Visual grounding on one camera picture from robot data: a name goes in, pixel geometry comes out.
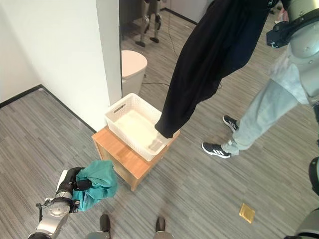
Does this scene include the person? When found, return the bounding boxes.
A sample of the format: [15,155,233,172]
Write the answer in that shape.
[201,43,311,159]

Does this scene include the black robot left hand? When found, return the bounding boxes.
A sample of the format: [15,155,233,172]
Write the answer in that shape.
[55,167,91,195]

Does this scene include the teal cloth garment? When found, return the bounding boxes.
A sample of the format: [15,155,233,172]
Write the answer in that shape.
[72,160,119,213]

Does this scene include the robot right dark foot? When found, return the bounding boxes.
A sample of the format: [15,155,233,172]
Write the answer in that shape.
[155,216,167,234]

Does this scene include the robot left silver leg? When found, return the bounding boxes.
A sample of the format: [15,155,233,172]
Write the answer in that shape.
[86,231,111,239]

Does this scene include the robot left dark foot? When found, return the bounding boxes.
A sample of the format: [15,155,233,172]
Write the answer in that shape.
[99,214,112,234]

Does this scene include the robot dark foot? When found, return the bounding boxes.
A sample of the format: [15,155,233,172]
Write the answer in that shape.
[99,214,112,234]
[155,216,167,234]

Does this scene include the robot silver leg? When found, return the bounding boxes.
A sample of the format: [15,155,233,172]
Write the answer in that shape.
[86,231,111,239]
[153,232,175,239]

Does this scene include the black trousers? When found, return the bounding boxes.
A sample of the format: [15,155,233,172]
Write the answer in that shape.
[154,0,270,139]

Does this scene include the white lidded trash bin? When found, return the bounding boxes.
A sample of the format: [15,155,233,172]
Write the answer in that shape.
[121,49,148,98]

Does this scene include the humanoid robot in background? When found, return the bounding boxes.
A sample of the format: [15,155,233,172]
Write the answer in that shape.
[136,0,163,48]

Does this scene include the white plastic laundry basket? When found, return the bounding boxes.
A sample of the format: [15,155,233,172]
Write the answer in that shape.
[104,93,175,162]

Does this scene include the small wooden side table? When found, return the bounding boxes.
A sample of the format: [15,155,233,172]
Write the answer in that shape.
[91,125,181,192]

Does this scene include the robot right silver leg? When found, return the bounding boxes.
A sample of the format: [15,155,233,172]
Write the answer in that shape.
[153,232,175,239]

